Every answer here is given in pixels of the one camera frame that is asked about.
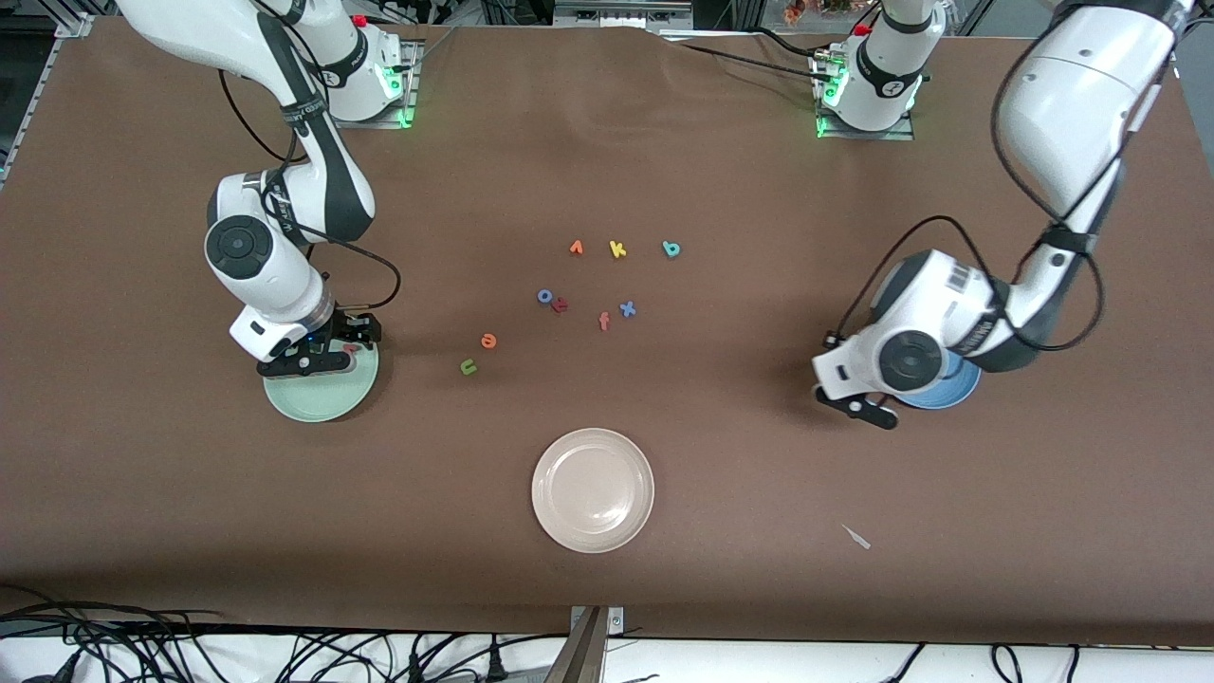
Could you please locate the grey metal mount bracket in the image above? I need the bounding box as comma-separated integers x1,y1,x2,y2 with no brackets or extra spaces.
545,605,625,683

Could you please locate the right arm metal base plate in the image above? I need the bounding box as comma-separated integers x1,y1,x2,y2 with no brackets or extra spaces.
316,38,424,131

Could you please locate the beige plate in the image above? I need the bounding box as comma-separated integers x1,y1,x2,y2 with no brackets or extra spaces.
531,428,655,554

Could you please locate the blue plate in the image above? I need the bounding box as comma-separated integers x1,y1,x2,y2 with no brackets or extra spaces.
892,356,984,411

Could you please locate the aluminium frame beam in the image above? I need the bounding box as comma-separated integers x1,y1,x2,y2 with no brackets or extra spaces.
555,0,693,31

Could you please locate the aluminium table edge rail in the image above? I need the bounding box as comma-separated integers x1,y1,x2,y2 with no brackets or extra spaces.
0,14,96,186

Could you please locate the green plate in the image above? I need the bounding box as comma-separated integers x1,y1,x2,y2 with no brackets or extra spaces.
263,343,380,423

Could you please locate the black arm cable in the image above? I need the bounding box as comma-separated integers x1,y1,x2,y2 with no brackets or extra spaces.
839,0,1186,354
218,66,402,314

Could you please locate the black floor cable bundle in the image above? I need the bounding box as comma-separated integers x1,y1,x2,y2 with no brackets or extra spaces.
0,588,570,683

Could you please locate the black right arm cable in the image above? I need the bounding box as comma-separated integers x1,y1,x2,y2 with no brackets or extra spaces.
218,66,402,314

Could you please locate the brown table cover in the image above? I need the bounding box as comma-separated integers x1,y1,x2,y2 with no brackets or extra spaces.
0,14,1214,646

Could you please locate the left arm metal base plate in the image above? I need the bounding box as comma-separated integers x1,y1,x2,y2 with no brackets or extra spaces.
816,47,916,141

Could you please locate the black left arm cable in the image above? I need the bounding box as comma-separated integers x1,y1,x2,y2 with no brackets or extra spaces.
839,0,1186,354

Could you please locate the black base cable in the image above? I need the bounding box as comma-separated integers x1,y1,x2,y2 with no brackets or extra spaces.
664,38,822,86
754,27,836,63

